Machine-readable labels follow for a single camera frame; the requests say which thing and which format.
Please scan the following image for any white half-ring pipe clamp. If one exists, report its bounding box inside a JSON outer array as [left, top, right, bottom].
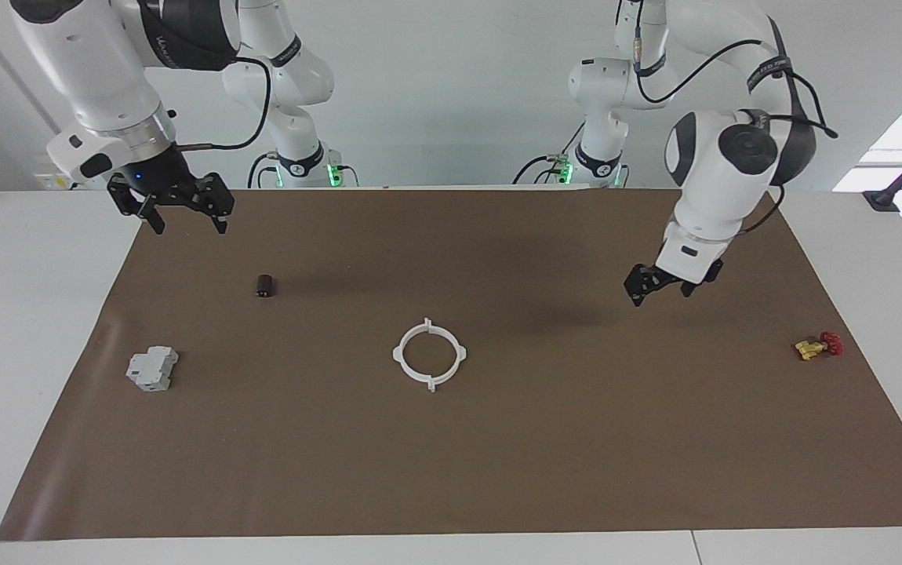
[[391, 317, 434, 393], [426, 317, 468, 393]]

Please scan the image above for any grey circuit breaker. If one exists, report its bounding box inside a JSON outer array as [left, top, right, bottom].
[[125, 346, 180, 393]]

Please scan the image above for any brown table mat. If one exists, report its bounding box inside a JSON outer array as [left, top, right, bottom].
[[0, 188, 902, 542]]

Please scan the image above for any black base cable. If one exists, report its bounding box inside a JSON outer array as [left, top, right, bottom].
[[512, 122, 587, 187], [246, 151, 281, 190]]

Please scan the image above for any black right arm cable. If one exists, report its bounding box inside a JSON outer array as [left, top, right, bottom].
[[175, 55, 274, 152]]

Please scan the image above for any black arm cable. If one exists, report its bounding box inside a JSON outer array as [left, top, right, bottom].
[[633, 0, 841, 140], [175, 55, 274, 152]]

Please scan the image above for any brass valve with red handle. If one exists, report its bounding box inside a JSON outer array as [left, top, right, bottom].
[[794, 330, 844, 363]]

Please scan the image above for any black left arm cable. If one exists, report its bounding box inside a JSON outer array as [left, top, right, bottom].
[[633, 0, 841, 140]]

